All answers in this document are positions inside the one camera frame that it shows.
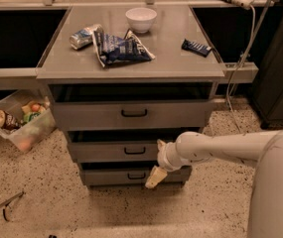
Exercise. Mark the blue chip bag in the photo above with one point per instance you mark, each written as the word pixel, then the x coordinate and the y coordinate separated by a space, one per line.
pixel 112 49

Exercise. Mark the clear plastic storage bin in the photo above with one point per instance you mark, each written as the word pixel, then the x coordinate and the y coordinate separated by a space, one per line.
pixel 29 134

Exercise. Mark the red tomato toy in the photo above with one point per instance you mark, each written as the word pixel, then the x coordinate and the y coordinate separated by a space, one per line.
pixel 36 107

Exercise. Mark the metal rod on floor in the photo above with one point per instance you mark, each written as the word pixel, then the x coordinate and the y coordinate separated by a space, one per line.
pixel 8 201

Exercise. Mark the grey bottom drawer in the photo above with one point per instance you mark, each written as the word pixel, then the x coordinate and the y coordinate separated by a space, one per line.
pixel 115 173

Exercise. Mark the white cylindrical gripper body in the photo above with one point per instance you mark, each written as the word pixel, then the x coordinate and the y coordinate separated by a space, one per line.
pixel 163 158

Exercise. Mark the green snack packet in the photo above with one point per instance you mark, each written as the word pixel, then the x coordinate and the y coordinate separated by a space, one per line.
pixel 30 116

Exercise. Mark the white ceramic bowl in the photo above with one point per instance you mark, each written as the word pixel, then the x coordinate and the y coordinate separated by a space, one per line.
pixel 140 20

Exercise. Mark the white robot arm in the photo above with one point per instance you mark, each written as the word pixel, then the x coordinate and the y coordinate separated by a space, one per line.
pixel 260 151

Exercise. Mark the silver blue soda can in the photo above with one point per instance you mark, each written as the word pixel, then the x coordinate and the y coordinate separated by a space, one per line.
pixel 83 37

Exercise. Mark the grey top drawer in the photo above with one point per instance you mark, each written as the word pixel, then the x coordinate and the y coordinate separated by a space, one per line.
pixel 109 106

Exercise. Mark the brown snack bag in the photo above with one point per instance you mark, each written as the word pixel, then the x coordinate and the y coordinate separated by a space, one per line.
pixel 8 121

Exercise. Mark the grey drawer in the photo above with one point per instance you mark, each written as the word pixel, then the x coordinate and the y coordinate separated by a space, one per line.
pixel 115 173
pixel 109 106
pixel 120 145

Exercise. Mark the dark blue snack bar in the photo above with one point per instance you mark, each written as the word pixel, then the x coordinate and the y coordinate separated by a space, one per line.
pixel 196 48

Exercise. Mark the grey drawer cabinet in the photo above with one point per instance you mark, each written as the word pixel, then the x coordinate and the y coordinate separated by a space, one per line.
pixel 113 116

